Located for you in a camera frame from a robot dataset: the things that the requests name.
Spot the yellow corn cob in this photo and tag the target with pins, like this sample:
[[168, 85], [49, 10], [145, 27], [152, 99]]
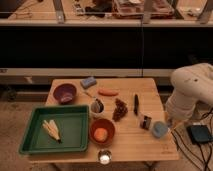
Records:
[[52, 129]]

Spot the green plastic tray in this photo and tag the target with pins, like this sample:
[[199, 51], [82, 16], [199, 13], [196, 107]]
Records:
[[72, 122]]

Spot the small dark box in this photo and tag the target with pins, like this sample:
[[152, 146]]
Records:
[[145, 122]]

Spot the blue plastic cup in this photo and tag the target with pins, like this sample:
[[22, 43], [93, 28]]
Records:
[[159, 129]]

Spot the orange bowl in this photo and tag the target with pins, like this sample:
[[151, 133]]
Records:
[[106, 124]]

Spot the blue sponge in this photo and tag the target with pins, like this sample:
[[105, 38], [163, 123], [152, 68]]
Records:
[[88, 82]]

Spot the wooden table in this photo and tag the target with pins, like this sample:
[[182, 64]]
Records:
[[131, 143]]

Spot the orange ball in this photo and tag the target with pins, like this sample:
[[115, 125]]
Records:
[[100, 134]]

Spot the purple bowl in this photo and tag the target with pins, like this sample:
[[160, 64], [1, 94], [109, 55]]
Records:
[[65, 93]]

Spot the brown grape bunch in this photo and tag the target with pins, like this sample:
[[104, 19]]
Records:
[[120, 111]]

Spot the orange carrot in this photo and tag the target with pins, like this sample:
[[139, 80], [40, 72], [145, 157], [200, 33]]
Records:
[[106, 92]]

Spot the black foot pedal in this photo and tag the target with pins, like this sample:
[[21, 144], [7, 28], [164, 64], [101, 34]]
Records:
[[199, 134]]

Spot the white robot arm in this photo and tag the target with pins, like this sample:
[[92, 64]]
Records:
[[190, 84]]

